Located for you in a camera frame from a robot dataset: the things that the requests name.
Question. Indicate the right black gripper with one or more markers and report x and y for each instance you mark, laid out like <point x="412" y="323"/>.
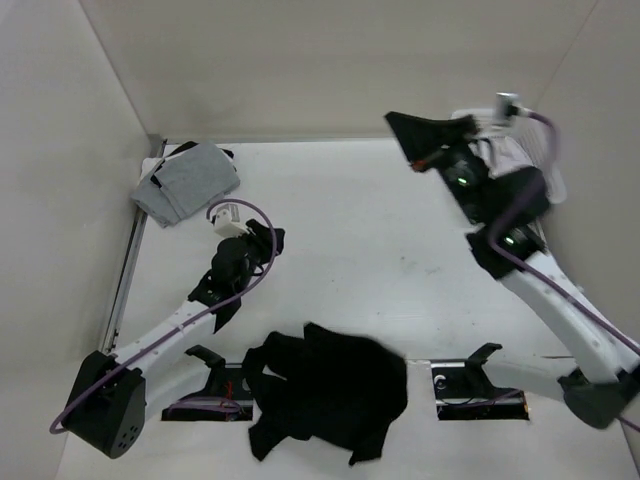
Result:
<point x="421" y="138"/>

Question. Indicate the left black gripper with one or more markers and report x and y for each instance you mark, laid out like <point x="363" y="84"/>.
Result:
<point x="259" y="231"/>

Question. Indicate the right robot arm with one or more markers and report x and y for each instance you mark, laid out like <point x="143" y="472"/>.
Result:
<point x="600" y="377"/>

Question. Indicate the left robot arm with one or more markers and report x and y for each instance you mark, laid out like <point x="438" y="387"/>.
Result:
<point x="113" y="395"/>

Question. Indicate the white tank top in basket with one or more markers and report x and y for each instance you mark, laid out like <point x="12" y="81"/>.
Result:
<point x="501" y="154"/>

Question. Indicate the folded grey tank top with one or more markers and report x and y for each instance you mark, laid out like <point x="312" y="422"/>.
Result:
<point x="168" y="207"/>

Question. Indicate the white plastic basket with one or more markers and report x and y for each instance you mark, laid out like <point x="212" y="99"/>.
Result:
<point x="530" y="134"/>

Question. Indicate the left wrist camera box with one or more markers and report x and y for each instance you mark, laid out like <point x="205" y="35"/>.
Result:
<point x="226" y="220"/>

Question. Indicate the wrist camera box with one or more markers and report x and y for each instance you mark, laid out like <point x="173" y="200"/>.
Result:
<point x="226" y="220"/>
<point x="507" y="106"/>

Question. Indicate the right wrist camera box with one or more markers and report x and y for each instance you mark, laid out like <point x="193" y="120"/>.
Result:
<point x="507" y="106"/>

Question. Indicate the left aluminium rail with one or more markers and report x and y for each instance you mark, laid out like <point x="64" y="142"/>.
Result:
<point x="115" y="308"/>

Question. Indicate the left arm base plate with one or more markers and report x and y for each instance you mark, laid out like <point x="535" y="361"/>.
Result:
<point x="226" y="397"/>

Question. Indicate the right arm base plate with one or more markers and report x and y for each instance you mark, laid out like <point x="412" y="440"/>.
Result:
<point x="462" y="396"/>

